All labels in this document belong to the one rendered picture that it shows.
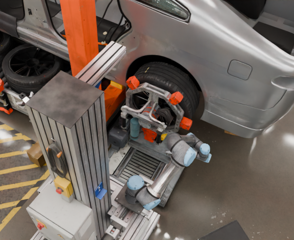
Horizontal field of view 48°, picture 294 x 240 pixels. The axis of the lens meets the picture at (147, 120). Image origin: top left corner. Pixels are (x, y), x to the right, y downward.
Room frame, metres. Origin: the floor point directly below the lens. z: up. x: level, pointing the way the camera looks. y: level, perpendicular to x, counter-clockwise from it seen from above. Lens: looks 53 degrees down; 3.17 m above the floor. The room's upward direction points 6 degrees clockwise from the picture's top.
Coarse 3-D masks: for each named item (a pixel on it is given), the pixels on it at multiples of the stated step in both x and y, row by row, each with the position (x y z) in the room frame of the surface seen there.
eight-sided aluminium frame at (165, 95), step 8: (144, 88) 1.89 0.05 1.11; (152, 88) 1.91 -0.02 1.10; (128, 96) 1.95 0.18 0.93; (160, 96) 1.84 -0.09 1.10; (168, 96) 1.83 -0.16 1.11; (128, 104) 1.95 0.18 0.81; (168, 104) 1.80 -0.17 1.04; (176, 104) 1.82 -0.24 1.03; (176, 112) 1.77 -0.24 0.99; (176, 120) 1.77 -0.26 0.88; (152, 128) 1.85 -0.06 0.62; (168, 128) 1.83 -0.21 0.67; (176, 128) 1.76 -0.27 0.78
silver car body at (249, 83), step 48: (0, 0) 3.23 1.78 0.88; (48, 0) 3.43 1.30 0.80; (96, 0) 3.33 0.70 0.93; (144, 0) 2.21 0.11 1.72; (192, 0) 2.14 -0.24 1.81; (240, 0) 3.36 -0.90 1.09; (288, 0) 3.40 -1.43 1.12; (48, 48) 2.61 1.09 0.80; (144, 48) 2.15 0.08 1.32; (192, 48) 1.99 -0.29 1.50; (240, 48) 1.88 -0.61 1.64; (288, 48) 2.85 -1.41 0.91; (240, 96) 1.81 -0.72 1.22; (288, 96) 1.73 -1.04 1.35
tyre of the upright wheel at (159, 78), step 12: (144, 72) 2.06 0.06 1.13; (156, 72) 2.03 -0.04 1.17; (168, 72) 2.04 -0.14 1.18; (180, 72) 2.07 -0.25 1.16; (156, 84) 1.95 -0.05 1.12; (168, 84) 1.92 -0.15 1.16; (180, 84) 1.95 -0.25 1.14; (192, 84) 2.02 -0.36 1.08; (192, 96) 1.93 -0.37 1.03; (192, 108) 1.87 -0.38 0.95
